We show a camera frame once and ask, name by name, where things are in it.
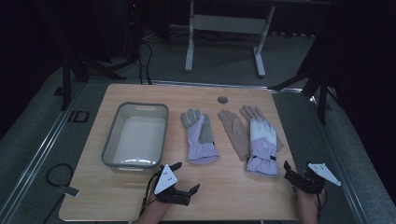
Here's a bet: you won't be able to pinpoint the purple glove with white fingers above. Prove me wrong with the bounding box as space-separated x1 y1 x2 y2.
245 116 280 177

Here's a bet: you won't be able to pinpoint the purple glove with gray palm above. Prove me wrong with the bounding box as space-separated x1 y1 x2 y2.
180 108 220 165

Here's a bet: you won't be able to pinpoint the black cable loop on floor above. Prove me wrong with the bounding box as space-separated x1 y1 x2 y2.
45 162 75 188

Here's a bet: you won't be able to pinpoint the white metal desk frame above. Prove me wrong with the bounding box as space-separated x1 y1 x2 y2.
184 0 276 78

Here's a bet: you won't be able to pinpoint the person's left hand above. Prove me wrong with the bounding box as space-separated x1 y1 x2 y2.
143 192 176 218

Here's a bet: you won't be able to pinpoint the black hanging cables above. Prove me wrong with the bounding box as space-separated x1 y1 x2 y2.
134 38 154 86

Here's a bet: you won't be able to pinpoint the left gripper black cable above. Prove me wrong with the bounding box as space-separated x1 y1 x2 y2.
139 172 163 217

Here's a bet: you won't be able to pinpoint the gray plastic basket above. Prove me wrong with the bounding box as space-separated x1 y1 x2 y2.
101 102 170 174

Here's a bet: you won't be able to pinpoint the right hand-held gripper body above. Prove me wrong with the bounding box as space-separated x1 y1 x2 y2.
292 162 342 195

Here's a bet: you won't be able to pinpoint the person's right hand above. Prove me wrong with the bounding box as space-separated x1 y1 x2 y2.
295 189 327 216

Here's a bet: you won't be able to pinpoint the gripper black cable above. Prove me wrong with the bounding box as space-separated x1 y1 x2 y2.
139 172 163 217
316 186 329 217

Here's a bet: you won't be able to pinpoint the metal floor rail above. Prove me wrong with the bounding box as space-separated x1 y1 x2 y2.
0 82 87 224
306 92 372 224

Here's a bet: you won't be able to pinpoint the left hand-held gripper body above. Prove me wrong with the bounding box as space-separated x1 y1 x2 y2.
152 164 191 206

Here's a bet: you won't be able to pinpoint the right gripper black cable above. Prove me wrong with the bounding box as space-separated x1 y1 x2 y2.
316 186 329 217

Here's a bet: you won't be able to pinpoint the black metal stand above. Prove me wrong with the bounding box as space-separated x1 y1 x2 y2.
59 46 127 111
269 18 335 125

